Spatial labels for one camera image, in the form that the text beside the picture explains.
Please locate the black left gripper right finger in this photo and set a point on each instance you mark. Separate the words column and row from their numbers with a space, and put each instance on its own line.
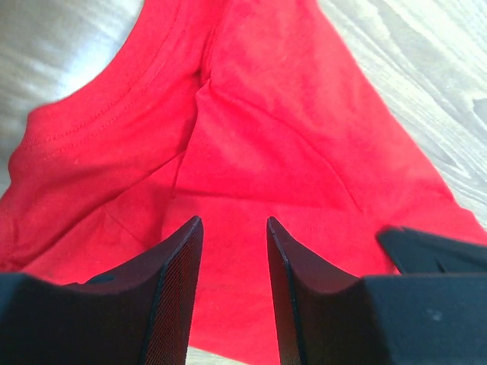
column 324, row 315

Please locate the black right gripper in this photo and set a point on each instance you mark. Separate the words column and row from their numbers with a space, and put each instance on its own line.
column 418, row 252

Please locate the red t shirt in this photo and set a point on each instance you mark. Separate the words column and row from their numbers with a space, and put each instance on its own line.
column 234, row 111

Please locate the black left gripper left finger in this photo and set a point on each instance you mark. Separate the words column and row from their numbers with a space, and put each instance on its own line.
column 139, row 312

